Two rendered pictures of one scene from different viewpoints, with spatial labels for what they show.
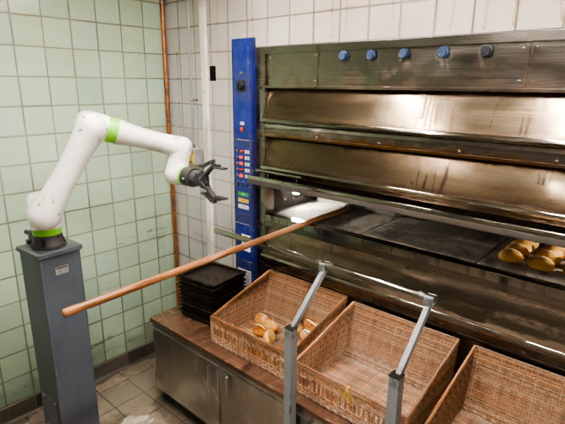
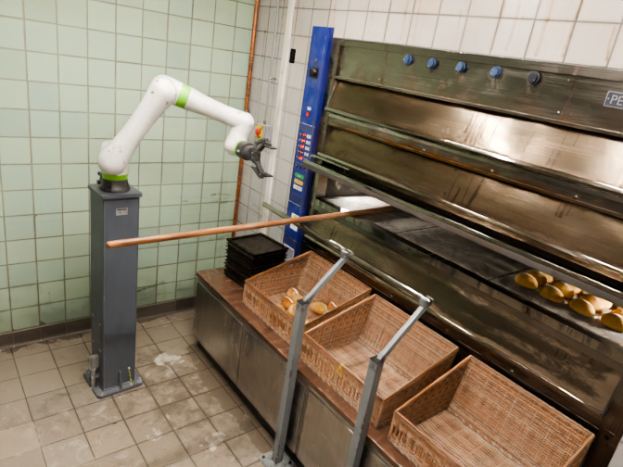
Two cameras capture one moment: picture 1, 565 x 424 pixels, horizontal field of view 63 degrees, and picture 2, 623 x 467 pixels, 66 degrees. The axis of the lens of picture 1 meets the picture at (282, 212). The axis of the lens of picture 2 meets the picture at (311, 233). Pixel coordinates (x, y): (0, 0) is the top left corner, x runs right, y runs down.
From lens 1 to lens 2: 0.36 m
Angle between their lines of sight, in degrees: 9
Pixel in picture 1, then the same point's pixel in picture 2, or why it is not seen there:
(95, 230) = (163, 183)
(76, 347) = (124, 281)
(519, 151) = (544, 181)
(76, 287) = (132, 229)
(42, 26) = not seen: outside the picture
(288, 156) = (344, 147)
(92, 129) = (162, 93)
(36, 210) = (106, 156)
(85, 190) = (159, 146)
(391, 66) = (448, 77)
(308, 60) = (377, 58)
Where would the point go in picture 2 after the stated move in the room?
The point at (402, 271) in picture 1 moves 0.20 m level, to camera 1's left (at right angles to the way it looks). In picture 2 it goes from (423, 274) to (383, 266)
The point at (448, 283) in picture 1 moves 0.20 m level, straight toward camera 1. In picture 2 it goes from (460, 295) to (448, 309)
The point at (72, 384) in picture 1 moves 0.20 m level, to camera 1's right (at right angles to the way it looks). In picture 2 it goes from (117, 311) to (150, 320)
